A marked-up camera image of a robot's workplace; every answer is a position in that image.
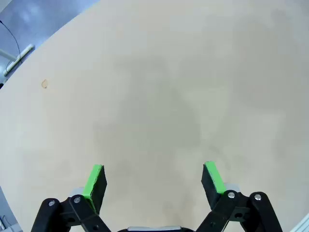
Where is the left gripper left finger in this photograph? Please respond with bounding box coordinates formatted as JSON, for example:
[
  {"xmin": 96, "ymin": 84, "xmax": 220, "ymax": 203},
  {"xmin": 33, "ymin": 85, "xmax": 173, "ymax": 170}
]
[{"xmin": 30, "ymin": 164, "xmax": 113, "ymax": 232}]

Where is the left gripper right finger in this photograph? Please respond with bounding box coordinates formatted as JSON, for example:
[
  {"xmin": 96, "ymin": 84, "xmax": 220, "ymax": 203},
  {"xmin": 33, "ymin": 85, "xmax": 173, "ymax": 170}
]
[{"xmin": 195, "ymin": 161, "xmax": 283, "ymax": 232}]

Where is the thin black cable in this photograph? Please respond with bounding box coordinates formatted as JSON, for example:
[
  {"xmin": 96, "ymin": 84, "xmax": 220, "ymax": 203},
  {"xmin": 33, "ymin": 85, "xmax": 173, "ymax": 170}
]
[{"xmin": 0, "ymin": 20, "xmax": 21, "ymax": 64}]

